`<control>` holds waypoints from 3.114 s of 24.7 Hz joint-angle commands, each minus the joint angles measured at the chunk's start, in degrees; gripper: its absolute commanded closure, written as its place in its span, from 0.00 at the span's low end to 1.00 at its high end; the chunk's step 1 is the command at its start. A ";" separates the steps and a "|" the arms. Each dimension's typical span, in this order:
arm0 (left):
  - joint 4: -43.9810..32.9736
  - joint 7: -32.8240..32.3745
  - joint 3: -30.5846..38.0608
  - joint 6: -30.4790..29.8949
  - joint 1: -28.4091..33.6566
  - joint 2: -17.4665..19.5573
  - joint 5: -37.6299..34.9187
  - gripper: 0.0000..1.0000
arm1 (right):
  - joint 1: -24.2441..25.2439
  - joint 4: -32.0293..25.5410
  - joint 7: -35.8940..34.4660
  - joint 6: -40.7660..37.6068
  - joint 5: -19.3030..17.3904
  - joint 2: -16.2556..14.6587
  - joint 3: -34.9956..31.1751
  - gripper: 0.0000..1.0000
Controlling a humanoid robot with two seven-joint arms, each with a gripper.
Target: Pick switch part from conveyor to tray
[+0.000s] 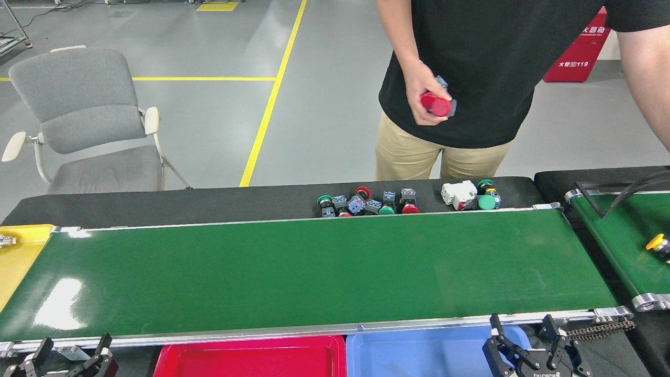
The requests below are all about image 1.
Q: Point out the small red push button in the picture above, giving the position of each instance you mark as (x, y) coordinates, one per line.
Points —
(340, 201)

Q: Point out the black guide frame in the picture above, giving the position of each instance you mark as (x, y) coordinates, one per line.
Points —
(649, 182)

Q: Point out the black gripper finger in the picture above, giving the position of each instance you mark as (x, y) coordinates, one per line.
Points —
(43, 345)
(103, 356)

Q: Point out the person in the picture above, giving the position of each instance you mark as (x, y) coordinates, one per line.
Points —
(497, 78)

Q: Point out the grey fabric armchair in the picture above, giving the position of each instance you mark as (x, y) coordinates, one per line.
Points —
(78, 104)

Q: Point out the yellow push button switch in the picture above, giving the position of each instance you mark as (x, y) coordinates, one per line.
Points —
(655, 242)

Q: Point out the white circuit breaker red tabs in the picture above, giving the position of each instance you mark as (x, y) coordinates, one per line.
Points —
(458, 192)

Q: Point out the yellow plastic tray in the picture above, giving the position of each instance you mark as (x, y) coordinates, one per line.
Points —
(21, 262)

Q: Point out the metal rack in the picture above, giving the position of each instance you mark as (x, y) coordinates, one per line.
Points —
(13, 44)

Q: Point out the blue grey switch block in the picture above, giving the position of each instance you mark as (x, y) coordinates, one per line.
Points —
(372, 207)

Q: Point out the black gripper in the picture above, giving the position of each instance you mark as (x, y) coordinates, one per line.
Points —
(544, 373)

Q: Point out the green feeder conveyor belt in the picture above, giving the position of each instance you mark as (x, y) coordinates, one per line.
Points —
(623, 230)

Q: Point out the red fire equipment sign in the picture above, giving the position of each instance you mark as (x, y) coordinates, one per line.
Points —
(576, 57)

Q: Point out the white light bulb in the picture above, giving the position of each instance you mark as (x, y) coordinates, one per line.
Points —
(7, 241)

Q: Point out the red plastic tray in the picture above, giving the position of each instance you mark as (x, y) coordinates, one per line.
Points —
(251, 361)

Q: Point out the person's left forearm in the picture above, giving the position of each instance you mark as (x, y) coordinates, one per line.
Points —
(649, 78)

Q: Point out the person's right hand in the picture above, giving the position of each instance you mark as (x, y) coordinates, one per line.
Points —
(419, 94)

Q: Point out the blue plastic tray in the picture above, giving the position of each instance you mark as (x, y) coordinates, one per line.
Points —
(419, 356)

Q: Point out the person's right forearm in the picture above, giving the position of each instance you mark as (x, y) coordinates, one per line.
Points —
(398, 31)

